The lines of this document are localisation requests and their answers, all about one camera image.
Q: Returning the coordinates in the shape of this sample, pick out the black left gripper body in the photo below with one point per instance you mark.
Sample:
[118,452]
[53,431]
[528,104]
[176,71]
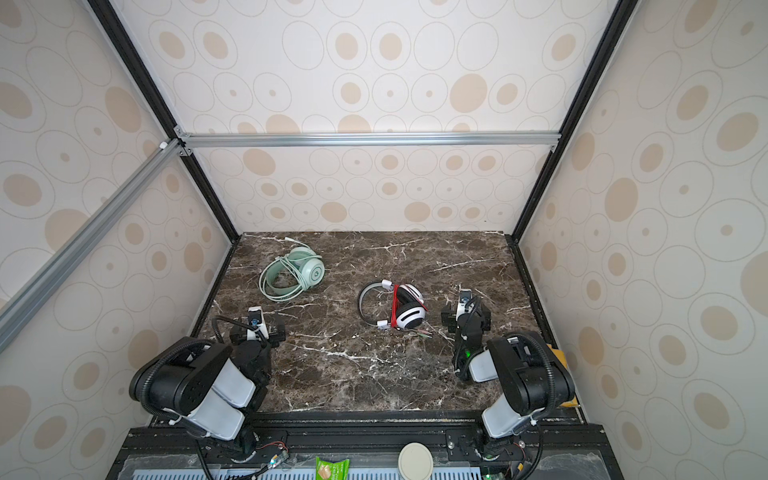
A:
[262,349]

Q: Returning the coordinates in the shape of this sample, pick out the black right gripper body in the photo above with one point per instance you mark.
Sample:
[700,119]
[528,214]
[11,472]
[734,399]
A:
[450,318]

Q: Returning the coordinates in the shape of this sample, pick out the white black red-cable headphones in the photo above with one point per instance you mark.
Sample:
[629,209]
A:
[407,310]

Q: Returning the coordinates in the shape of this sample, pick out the mint green headphones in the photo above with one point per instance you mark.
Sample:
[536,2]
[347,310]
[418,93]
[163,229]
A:
[302,263]

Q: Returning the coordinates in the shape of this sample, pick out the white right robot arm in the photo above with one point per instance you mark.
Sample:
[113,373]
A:
[534,381]

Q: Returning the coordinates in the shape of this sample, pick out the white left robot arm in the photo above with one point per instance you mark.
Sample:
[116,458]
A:
[210,387]

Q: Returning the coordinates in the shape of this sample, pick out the yellow green snack bag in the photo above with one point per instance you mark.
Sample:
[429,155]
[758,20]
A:
[560,355]

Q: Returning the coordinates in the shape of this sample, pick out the green snack packet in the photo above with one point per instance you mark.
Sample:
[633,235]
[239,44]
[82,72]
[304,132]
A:
[327,470]

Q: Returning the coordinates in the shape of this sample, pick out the white round cap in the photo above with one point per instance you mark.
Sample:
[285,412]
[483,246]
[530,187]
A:
[415,462]

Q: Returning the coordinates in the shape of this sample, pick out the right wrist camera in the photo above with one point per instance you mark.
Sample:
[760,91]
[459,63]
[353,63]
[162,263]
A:
[465,302]

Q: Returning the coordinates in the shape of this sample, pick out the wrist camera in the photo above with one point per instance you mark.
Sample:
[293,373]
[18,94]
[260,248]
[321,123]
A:
[465,302]
[256,318]

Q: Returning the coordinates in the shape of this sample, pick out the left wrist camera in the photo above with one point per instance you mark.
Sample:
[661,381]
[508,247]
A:
[256,318]

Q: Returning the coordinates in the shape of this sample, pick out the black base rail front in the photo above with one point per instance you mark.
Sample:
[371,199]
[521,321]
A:
[288,445]

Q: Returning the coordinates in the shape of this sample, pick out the silver aluminium rail back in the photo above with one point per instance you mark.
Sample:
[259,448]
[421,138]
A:
[377,139]

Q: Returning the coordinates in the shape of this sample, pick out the silver aluminium rail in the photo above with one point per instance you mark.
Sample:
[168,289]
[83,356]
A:
[23,307]
[377,139]

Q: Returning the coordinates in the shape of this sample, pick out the silver aluminium rail left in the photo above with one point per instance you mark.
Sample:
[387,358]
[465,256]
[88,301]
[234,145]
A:
[23,307]

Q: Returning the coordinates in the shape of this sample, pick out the black corner frame post right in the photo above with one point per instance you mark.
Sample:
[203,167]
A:
[616,26]

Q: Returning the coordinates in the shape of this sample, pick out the black corner frame post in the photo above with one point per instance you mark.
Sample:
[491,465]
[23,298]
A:
[616,26]
[107,17]

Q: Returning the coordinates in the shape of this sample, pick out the black corner frame post left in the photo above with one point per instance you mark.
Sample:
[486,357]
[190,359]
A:
[107,17]

